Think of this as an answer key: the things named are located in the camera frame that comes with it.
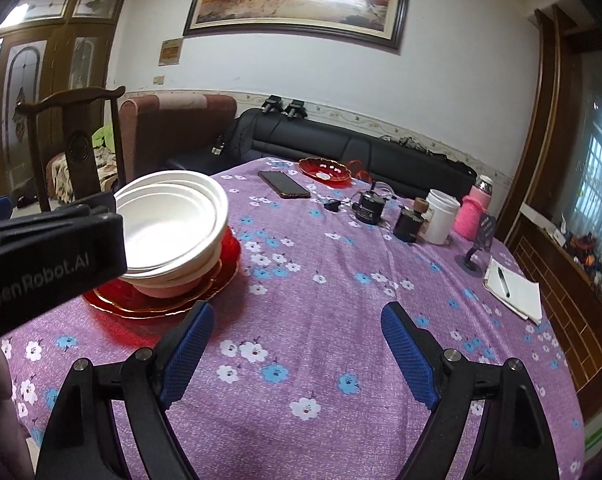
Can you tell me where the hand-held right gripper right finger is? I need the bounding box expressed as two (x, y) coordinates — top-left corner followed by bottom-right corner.
(381, 301), (562, 480)

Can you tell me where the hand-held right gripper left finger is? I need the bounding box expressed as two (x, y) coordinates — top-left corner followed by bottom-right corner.
(35, 300), (216, 480)

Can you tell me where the large red gold-print plate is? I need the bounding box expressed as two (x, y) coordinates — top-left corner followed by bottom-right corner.
(82, 237), (242, 318)

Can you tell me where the white bowl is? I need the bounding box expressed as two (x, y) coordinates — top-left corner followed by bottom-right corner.
(115, 171), (230, 282)
(115, 187), (218, 268)
(115, 180), (224, 275)

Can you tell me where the person's left forearm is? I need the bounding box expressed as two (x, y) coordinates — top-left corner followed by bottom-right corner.
(0, 345), (34, 480)

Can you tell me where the floral seat cushion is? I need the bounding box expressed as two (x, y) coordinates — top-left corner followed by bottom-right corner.
(47, 147), (120, 201)

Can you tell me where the dark wooden chair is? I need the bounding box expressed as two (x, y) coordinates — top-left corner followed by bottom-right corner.
(15, 86), (128, 213)

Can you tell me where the white notebook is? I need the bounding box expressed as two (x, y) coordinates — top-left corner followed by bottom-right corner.
(482, 256), (542, 325)

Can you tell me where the dark jar with cork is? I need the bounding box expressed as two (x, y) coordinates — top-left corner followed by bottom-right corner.
(393, 199), (432, 243)

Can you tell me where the green cloth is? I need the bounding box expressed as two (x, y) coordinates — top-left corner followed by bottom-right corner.
(91, 125), (116, 153)

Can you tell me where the white jar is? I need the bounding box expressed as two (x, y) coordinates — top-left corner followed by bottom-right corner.
(421, 189), (460, 246)

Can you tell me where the grey phone stand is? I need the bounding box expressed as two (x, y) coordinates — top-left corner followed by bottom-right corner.
(455, 212), (498, 277)

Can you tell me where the pink water bottle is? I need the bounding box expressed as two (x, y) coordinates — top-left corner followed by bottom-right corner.
(453, 175), (494, 240)

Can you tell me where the black boxy device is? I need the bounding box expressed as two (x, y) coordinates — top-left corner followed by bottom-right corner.
(353, 190), (386, 225)

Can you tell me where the purple floral tablecloth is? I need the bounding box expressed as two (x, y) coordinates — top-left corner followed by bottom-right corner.
(0, 156), (586, 480)

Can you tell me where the wooden sideboard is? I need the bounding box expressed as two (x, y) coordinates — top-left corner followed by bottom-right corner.
(496, 200), (602, 421)

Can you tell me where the wooden glass-panel door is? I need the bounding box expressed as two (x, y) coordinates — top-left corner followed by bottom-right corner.
(0, 0), (132, 201)

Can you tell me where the black smartphone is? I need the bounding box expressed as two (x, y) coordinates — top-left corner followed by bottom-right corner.
(257, 170), (312, 200)

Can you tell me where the brown armchair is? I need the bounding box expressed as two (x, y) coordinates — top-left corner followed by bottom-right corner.
(118, 92), (238, 176)

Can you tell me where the small red plate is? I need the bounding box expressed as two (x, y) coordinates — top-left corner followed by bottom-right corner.
(299, 157), (354, 184)

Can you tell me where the black leather sofa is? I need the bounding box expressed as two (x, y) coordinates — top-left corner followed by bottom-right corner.
(163, 107), (476, 201)

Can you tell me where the window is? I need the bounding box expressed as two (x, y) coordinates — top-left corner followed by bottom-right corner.
(563, 110), (602, 241)

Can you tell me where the small wall plaque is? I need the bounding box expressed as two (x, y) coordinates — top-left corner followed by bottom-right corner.
(158, 37), (184, 67)

